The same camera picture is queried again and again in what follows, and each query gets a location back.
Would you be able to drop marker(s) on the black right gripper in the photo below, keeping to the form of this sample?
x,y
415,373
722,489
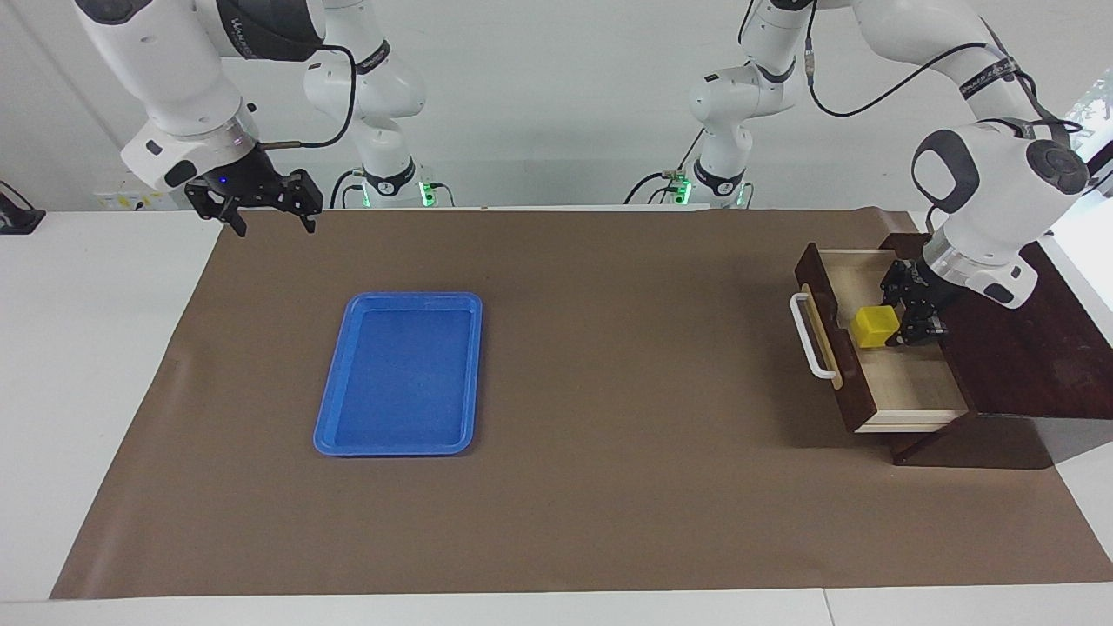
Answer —
x,y
243,184

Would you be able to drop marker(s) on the blue plastic tray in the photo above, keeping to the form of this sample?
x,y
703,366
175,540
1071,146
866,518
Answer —
x,y
409,409

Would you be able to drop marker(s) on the dark wooden cabinet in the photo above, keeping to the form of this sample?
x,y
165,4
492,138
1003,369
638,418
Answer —
x,y
1017,365

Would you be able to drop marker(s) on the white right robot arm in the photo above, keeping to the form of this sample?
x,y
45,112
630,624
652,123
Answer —
x,y
174,78

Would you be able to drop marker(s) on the white wall outlet box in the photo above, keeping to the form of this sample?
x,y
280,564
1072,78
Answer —
x,y
117,202

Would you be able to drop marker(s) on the brown table mat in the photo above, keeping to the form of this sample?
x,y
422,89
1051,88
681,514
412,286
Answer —
x,y
609,478

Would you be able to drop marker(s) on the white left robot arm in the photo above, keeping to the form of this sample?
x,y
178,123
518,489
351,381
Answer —
x,y
991,191

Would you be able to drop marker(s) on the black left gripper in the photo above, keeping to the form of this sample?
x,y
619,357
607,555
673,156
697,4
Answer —
x,y
929,291

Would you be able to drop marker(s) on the yellow cube block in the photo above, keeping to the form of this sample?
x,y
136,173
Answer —
x,y
874,329

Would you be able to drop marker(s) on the black clamp base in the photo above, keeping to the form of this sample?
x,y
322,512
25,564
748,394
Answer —
x,y
19,217

